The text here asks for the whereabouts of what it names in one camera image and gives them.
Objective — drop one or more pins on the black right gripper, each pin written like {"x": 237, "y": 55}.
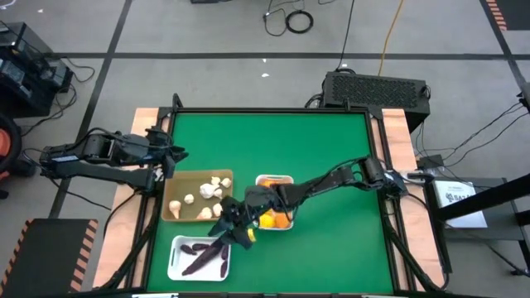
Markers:
{"x": 240, "y": 219}

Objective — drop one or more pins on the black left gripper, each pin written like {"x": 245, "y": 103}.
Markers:
{"x": 136, "y": 150}

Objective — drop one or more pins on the yellow lemon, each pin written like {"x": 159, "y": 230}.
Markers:
{"x": 251, "y": 236}
{"x": 267, "y": 220}

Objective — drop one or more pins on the large dark purple eggplant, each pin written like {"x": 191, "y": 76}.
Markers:
{"x": 198, "y": 265}

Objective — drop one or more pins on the large white garlic bulb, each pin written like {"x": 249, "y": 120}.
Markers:
{"x": 207, "y": 190}

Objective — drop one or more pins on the white long-stemmed garlic bulb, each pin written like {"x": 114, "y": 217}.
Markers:
{"x": 175, "y": 207}

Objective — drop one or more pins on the yellow-orange fruit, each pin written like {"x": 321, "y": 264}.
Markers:
{"x": 283, "y": 222}

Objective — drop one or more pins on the deep orange fruit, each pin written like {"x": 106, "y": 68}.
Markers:
{"x": 267, "y": 182}

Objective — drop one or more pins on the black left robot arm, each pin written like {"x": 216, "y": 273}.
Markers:
{"x": 83, "y": 154}

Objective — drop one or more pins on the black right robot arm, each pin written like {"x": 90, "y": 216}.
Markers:
{"x": 327, "y": 184}

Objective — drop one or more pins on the brown translucent plastic bin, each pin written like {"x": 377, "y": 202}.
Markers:
{"x": 182, "y": 182}

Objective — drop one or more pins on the white plastic tray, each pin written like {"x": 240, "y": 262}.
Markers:
{"x": 176, "y": 267}

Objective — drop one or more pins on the wooden table side board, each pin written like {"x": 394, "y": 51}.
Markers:
{"x": 124, "y": 232}
{"x": 418, "y": 232}

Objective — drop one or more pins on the black caster foot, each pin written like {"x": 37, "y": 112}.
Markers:
{"x": 22, "y": 167}

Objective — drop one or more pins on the black hazard-striped floor platform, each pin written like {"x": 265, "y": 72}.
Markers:
{"x": 45, "y": 256}
{"x": 513, "y": 12}

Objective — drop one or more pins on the black electronics rack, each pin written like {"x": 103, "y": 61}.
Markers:
{"x": 29, "y": 74}

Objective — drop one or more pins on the orange black round device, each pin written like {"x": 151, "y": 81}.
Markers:
{"x": 4, "y": 142}

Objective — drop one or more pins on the black computer case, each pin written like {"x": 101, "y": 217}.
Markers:
{"x": 372, "y": 91}

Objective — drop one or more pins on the black power adapter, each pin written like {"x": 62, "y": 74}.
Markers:
{"x": 430, "y": 161}

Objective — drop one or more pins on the white printed paper sheet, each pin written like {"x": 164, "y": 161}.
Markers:
{"x": 461, "y": 203}

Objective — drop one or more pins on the black diagonal beam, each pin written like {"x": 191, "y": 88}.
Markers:
{"x": 484, "y": 198}

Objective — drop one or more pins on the grey side table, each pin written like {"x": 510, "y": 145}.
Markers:
{"x": 501, "y": 225}

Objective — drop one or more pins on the grey stand part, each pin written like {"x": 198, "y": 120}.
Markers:
{"x": 525, "y": 95}

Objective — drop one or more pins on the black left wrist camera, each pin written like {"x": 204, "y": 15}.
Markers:
{"x": 158, "y": 137}

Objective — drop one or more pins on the black table frame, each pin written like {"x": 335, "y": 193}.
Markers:
{"x": 265, "y": 110}

